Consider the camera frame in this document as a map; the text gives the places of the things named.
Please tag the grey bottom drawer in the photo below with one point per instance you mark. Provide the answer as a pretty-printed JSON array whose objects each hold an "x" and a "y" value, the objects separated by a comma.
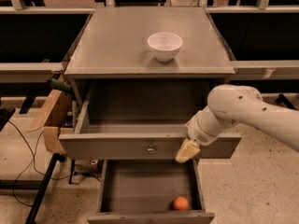
[{"x": 143, "y": 191}]

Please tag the metal railing frame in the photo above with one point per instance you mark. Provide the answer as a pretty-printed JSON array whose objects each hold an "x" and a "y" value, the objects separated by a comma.
[{"x": 196, "y": 61}]

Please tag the black tripod leg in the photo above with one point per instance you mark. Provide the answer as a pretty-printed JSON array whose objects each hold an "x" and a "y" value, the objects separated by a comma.
[{"x": 31, "y": 219}]

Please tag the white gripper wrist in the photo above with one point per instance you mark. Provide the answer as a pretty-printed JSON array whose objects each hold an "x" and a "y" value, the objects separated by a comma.
[{"x": 199, "y": 135}]

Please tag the grey drawer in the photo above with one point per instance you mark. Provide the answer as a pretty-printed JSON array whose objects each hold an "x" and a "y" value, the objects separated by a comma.
[
  {"x": 143, "y": 191},
  {"x": 126, "y": 122}
]

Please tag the white ceramic bowl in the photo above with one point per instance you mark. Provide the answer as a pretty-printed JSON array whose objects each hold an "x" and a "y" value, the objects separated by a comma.
[{"x": 164, "y": 46}]

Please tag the grey top drawer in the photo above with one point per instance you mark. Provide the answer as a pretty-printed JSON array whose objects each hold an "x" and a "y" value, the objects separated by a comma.
[{"x": 126, "y": 122}]

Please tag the grey metal drawer cabinet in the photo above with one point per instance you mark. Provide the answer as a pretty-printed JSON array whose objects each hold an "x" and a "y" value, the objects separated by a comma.
[{"x": 117, "y": 32}]

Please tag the green handled pole tool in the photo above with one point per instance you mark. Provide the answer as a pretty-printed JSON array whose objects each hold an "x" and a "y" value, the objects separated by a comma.
[{"x": 60, "y": 86}]

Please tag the orange ball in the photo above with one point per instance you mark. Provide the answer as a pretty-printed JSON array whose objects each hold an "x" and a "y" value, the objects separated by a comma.
[{"x": 180, "y": 203}]

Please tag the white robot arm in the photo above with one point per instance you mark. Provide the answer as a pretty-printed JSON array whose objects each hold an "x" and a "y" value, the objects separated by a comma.
[{"x": 228, "y": 105}]

